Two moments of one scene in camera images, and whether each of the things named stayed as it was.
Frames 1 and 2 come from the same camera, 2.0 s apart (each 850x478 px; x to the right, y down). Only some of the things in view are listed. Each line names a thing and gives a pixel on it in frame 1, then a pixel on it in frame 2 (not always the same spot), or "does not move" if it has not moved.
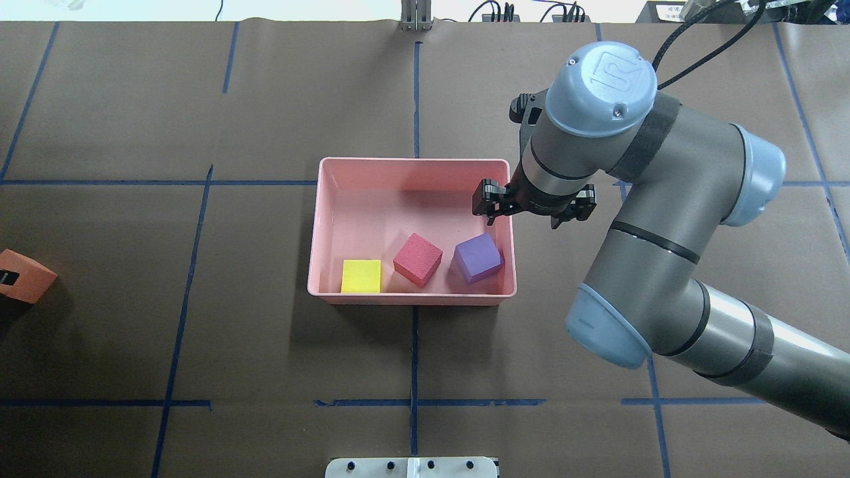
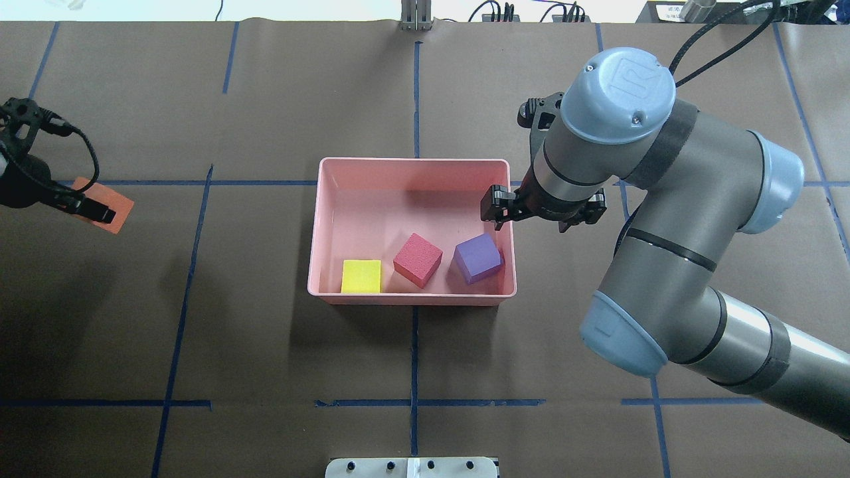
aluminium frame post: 416,15 does not move
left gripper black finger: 8,277 -> 95,210
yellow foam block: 361,276 does not move
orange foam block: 34,279 -> 114,202
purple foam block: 477,257 does not move
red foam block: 418,260 does not move
